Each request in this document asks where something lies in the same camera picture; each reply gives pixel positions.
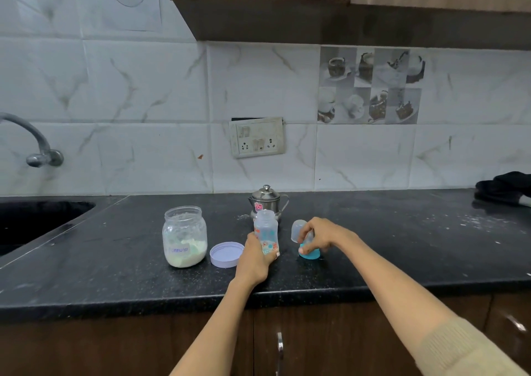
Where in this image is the person's left hand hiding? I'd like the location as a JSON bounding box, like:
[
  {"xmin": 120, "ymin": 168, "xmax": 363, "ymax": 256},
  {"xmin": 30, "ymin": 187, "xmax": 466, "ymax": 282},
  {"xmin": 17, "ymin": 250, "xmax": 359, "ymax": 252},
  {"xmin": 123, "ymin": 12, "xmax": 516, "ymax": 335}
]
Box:
[{"xmin": 234, "ymin": 232, "xmax": 281, "ymax": 289}]

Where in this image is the person's right hand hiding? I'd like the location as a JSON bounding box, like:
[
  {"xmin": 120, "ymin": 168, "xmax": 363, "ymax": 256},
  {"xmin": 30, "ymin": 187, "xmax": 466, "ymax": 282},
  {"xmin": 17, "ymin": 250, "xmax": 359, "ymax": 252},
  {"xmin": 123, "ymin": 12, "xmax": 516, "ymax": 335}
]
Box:
[{"xmin": 297, "ymin": 217, "xmax": 360, "ymax": 255}]

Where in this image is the blue bottle ring with nipple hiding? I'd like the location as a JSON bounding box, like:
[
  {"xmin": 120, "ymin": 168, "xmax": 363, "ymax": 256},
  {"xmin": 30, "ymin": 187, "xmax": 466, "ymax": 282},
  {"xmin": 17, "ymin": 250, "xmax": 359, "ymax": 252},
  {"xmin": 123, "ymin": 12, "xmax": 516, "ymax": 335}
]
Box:
[{"xmin": 298, "ymin": 230, "xmax": 321, "ymax": 261}]

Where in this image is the lavender plastic jar lid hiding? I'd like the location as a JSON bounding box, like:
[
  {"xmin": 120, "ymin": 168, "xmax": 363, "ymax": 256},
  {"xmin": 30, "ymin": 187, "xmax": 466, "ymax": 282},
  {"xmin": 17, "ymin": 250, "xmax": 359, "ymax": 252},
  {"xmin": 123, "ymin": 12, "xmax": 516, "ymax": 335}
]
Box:
[{"xmin": 209, "ymin": 242, "xmax": 246, "ymax": 269}]

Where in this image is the clear dome bottle cap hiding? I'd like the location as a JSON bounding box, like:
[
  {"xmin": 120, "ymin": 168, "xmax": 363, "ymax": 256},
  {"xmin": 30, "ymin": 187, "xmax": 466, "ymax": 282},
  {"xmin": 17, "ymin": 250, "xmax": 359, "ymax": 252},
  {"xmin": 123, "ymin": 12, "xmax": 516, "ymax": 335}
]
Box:
[{"xmin": 290, "ymin": 219, "xmax": 309, "ymax": 244}]

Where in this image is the clear printed baby bottle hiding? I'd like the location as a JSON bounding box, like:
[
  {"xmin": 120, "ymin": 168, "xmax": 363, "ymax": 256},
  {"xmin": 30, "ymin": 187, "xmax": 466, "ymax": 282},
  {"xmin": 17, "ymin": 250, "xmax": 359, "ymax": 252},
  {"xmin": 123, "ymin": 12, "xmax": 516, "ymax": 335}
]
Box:
[{"xmin": 253, "ymin": 209, "xmax": 280, "ymax": 256}]

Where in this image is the small steel kettle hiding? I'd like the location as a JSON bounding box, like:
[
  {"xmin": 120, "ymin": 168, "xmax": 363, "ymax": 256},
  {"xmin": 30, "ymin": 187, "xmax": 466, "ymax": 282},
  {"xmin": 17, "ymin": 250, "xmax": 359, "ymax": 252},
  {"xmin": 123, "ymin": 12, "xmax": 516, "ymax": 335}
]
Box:
[{"xmin": 248, "ymin": 184, "xmax": 290, "ymax": 223}]

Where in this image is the clear formula powder jar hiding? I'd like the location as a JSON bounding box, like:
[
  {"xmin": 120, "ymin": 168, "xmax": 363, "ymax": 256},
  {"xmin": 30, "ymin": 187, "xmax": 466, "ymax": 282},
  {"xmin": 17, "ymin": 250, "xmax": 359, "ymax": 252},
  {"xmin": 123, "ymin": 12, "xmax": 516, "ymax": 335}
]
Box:
[{"xmin": 162, "ymin": 205, "xmax": 208, "ymax": 269}]

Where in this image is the white measuring scoop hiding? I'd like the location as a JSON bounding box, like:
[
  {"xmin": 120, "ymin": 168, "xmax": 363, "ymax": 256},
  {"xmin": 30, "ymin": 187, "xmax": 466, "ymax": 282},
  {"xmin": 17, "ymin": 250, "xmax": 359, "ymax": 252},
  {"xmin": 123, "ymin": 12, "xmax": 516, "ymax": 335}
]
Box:
[{"xmin": 168, "ymin": 226, "xmax": 196, "ymax": 250}]

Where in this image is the person's left forearm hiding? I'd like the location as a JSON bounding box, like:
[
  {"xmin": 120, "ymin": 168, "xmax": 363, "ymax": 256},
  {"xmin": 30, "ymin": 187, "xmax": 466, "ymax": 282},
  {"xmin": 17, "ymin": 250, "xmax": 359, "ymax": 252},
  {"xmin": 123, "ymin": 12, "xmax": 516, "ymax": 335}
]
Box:
[{"xmin": 170, "ymin": 278, "xmax": 268, "ymax": 376}]

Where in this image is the person's right forearm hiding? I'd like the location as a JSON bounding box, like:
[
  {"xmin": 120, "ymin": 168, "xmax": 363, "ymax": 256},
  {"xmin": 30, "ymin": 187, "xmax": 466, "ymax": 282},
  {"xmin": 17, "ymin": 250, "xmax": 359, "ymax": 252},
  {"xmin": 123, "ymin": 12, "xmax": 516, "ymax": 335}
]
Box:
[{"xmin": 334, "ymin": 234, "xmax": 461, "ymax": 360}]

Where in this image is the brown wooden base cabinet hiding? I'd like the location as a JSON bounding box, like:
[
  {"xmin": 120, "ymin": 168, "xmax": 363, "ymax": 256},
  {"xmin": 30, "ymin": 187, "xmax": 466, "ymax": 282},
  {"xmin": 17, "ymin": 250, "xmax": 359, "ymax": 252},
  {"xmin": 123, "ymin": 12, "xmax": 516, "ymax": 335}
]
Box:
[{"xmin": 0, "ymin": 290, "xmax": 531, "ymax": 376}]

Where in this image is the beige knit sleeve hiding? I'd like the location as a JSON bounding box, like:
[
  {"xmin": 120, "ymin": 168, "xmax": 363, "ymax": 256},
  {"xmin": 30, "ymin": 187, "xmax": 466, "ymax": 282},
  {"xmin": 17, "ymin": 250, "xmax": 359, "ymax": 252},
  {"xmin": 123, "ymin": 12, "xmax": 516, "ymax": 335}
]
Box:
[{"xmin": 414, "ymin": 316, "xmax": 530, "ymax": 376}]

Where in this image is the black cloth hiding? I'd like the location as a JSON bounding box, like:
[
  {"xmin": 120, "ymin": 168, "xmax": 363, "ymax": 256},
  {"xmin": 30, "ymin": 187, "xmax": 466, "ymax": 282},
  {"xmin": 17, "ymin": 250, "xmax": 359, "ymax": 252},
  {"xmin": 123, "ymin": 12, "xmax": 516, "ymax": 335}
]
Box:
[{"xmin": 474, "ymin": 171, "xmax": 531, "ymax": 208}]

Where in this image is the black kitchen sink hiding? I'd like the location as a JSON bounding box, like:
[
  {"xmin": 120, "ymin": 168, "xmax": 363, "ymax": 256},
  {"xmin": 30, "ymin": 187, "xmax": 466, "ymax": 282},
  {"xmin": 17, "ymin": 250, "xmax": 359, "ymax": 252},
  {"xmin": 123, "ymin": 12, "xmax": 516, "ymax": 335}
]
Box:
[{"xmin": 0, "ymin": 199, "xmax": 96, "ymax": 258}]

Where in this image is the metal cabinet handle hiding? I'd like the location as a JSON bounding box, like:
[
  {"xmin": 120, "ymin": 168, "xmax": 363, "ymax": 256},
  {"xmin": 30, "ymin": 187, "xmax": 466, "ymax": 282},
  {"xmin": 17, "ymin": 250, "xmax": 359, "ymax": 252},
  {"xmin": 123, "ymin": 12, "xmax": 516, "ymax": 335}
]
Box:
[
  {"xmin": 275, "ymin": 332, "xmax": 285, "ymax": 376},
  {"xmin": 505, "ymin": 314, "xmax": 528, "ymax": 333}
]

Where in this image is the white switch socket board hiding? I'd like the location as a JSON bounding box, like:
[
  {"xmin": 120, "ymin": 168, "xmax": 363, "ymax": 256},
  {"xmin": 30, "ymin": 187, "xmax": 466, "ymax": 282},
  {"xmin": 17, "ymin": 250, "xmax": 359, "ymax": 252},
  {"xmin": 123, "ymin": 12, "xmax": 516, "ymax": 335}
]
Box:
[{"xmin": 229, "ymin": 117, "xmax": 286, "ymax": 159}]

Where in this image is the dark wooden wall cabinet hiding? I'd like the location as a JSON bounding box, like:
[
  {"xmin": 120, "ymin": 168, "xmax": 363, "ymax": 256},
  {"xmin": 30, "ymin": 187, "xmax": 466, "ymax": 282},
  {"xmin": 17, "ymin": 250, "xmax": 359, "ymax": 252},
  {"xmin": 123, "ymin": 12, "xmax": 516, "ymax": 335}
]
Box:
[{"xmin": 165, "ymin": 0, "xmax": 531, "ymax": 51}]

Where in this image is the chrome curved wall faucet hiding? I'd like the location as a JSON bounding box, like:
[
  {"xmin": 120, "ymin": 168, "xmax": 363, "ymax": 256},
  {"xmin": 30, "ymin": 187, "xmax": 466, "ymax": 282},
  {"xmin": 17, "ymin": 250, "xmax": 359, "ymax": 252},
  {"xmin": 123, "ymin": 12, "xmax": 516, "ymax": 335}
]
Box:
[{"xmin": 0, "ymin": 112, "xmax": 65, "ymax": 168}]

